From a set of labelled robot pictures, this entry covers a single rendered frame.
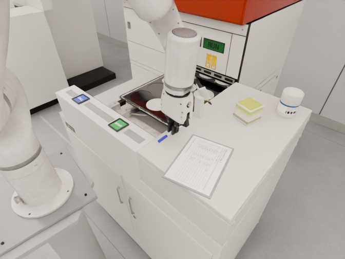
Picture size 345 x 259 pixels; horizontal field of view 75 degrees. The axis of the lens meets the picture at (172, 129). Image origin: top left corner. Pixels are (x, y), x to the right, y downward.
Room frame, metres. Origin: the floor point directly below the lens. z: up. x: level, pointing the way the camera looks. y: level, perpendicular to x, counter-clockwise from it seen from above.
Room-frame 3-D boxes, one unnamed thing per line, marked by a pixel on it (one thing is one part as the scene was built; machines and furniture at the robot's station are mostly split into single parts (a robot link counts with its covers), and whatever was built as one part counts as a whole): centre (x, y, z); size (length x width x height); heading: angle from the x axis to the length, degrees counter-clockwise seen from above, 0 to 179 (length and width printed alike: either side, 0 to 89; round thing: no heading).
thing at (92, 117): (0.72, 0.29, 0.89); 0.55 x 0.09 x 0.14; 48
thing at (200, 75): (1.11, -0.13, 0.89); 0.44 x 0.02 x 0.10; 48
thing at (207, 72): (1.12, -0.14, 0.96); 0.44 x 0.01 x 0.02; 48
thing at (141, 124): (0.74, 0.16, 0.87); 0.36 x 0.08 x 0.03; 48
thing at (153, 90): (0.95, 0.00, 0.90); 0.34 x 0.34 x 0.01; 48
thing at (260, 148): (0.62, -0.22, 0.89); 0.62 x 0.35 x 0.14; 138
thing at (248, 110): (0.68, -0.28, 1.00); 0.07 x 0.07 x 0.07; 32
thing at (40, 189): (0.44, 0.43, 0.93); 0.19 x 0.19 x 0.18
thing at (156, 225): (0.82, 0.01, 0.41); 0.97 x 0.64 x 0.82; 48
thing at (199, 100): (0.70, -0.11, 1.03); 0.06 x 0.04 x 0.13; 138
